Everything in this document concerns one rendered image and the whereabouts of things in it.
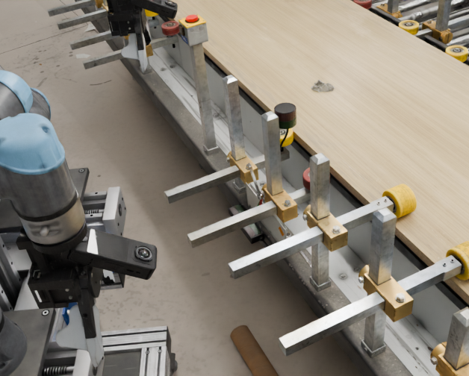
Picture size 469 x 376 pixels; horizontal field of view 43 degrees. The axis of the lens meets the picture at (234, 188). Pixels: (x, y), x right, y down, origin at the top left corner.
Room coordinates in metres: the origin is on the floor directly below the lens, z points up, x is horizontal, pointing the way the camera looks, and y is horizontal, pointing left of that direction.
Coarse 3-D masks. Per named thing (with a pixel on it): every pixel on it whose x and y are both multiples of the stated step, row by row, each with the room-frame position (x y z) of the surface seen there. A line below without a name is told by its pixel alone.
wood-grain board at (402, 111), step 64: (192, 0) 2.80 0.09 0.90; (256, 0) 2.71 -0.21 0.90; (320, 0) 2.62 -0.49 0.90; (256, 64) 2.09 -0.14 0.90; (320, 64) 2.03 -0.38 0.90; (384, 64) 1.97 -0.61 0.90; (448, 64) 1.91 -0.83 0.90; (320, 128) 1.61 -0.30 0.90; (384, 128) 1.57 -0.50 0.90; (448, 128) 1.52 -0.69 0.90; (448, 192) 1.23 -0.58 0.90
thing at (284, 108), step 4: (280, 104) 1.40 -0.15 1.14; (284, 104) 1.40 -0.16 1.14; (288, 104) 1.40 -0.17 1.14; (292, 104) 1.39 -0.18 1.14; (276, 108) 1.39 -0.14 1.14; (280, 108) 1.38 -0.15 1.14; (284, 108) 1.38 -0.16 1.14; (288, 108) 1.38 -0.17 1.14; (292, 108) 1.38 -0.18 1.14; (280, 112) 1.37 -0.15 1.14; (284, 112) 1.36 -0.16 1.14; (288, 112) 1.36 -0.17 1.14; (280, 128) 1.36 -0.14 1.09; (280, 136) 1.36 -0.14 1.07; (284, 140) 1.38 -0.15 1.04; (280, 144) 1.38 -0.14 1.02; (280, 148) 1.38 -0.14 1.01
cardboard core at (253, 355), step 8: (240, 328) 1.49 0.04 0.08; (248, 328) 1.50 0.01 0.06; (232, 336) 1.47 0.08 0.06; (240, 336) 1.45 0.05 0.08; (248, 336) 1.44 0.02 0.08; (240, 344) 1.42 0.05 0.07; (248, 344) 1.41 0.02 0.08; (256, 344) 1.41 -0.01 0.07; (240, 352) 1.40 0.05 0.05; (248, 352) 1.37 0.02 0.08; (256, 352) 1.37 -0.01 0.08; (248, 360) 1.35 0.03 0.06; (256, 360) 1.33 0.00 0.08; (264, 360) 1.33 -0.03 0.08; (256, 368) 1.30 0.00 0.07; (264, 368) 1.29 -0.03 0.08; (272, 368) 1.30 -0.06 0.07
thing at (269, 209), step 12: (300, 192) 1.35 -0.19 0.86; (264, 204) 1.32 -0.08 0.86; (240, 216) 1.28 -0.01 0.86; (252, 216) 1.28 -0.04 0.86; (264, 216) 1.29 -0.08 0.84; (204, 228) 1.25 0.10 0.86; (216, 228) 1.24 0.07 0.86; (228, 228) 1.25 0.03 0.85; (192, 240) 1.21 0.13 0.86; (204, 240) 1.22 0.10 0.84
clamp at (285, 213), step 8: (264, 184) 1.40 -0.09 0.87; (264, 192) 1.37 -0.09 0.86; (280, 192) 1.35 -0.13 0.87; (264, 200) 1.38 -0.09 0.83; (272, 200) 1.33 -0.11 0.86; (280, 200) 1.32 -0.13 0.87; (280, 208) 1.28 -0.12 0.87; (288, 208) 1.28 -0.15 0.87; (296, 208) 1.29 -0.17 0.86; (280, 216) 1.29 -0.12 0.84; (288, 216) 1.28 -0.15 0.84; (296, 216) 1.29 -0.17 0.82
